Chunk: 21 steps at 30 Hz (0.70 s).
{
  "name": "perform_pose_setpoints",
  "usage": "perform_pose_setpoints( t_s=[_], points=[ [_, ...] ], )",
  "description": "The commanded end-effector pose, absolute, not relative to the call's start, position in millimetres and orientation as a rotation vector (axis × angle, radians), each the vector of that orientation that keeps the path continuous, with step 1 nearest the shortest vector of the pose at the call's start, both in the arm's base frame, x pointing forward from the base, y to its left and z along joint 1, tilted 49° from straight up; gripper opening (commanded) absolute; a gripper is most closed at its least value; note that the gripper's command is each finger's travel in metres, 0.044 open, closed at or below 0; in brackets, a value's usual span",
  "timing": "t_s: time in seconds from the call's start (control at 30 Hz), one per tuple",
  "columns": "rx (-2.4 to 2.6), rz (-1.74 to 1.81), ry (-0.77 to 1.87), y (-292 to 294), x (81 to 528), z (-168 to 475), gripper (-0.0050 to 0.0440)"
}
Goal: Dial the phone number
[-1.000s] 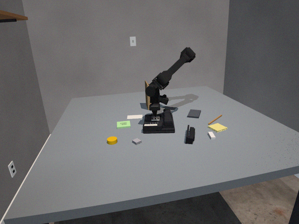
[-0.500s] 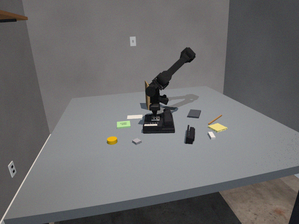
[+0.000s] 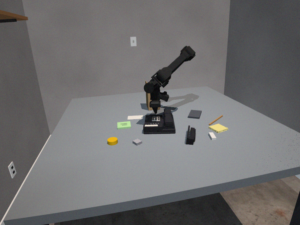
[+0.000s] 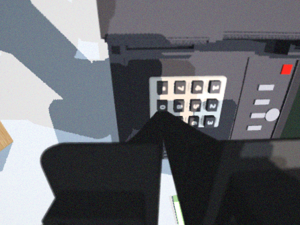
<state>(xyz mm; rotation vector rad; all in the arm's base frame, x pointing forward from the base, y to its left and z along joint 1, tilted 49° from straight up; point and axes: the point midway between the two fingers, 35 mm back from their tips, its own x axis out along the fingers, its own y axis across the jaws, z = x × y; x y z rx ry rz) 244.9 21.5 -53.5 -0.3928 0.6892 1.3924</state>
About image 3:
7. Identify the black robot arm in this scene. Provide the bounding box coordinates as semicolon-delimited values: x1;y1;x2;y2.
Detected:
144;46;195;102

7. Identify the yellow flat disc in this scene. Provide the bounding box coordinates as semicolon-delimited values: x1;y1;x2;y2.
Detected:
107;137;118;145

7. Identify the white phone keypad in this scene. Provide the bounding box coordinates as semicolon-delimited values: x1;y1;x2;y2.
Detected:
152;116;160;121

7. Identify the yellow sticky note pad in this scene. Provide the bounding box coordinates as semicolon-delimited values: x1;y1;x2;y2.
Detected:
209;124;228;133

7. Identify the white rectangular block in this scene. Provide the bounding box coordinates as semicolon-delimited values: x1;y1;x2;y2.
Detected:
209;132;216;140

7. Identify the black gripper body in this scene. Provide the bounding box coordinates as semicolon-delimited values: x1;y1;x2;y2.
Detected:
149;89;161;107

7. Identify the green sticky note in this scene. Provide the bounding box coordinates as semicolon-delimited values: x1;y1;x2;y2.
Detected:
117;121;131;129

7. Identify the dark grey telephone handset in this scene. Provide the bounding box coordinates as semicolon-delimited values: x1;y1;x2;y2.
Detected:
164;109;173;126

